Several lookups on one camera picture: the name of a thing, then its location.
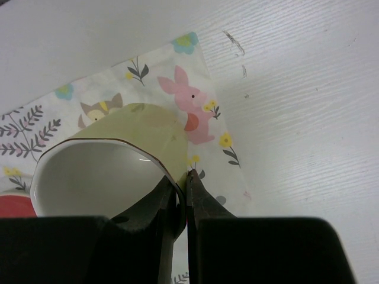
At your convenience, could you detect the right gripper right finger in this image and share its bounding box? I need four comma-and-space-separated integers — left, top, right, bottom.
187, 170, 356, 283

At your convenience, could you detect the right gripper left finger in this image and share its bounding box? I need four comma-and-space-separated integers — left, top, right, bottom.
1, 177, 177, 283

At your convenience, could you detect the pale yellow mug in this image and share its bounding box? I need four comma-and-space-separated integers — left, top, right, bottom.
30, 103, 188, 235

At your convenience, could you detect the red and teal plate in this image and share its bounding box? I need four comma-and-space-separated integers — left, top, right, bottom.
0, 194, 36, 218

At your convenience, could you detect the animal print cloth placemat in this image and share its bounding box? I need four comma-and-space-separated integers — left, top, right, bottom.
0, 31, 252, 284

